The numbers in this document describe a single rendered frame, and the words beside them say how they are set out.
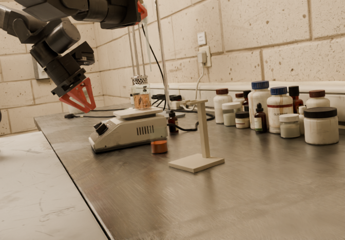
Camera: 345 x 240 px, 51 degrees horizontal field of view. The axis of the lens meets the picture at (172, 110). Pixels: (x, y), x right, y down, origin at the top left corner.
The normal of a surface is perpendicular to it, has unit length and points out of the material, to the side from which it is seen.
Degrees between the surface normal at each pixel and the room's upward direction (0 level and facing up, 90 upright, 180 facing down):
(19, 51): 90
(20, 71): 90
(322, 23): 90
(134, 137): 90
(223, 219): 0
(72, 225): 0
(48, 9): 155
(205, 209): 0
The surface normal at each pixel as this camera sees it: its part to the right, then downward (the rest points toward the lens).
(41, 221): -0.11, -0.99
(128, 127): 0.32, 0.08
